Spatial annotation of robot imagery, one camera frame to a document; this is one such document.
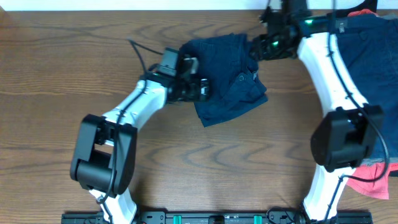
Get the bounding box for navy blue shorts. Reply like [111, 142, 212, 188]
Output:
[335, 14, 397, 163]
[180, 34, 268, 127]

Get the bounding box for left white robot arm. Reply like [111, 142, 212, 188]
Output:
[70, 72, 210, 223]

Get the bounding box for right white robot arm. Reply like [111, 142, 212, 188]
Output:
[250, 9, 383, 223]

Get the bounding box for stacked navy blue shorts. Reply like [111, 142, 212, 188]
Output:
[335, 14, 397, 163]

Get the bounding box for black garment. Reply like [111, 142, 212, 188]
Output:
[335, 0, 378, 18]

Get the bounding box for red garment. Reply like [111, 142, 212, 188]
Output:
[345, 8, 398, 200]

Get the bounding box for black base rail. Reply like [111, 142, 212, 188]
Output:
[61, 205, 373, 224]

